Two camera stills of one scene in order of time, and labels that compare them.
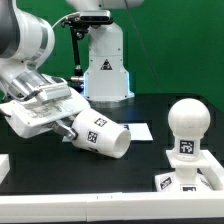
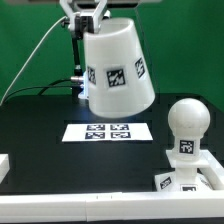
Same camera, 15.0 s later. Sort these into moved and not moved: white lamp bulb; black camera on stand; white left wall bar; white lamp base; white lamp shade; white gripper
Moved: white gripper; white lamp shade
Not moved: white lamp base; white left wall bar; black camera on stand; white lamp bulb
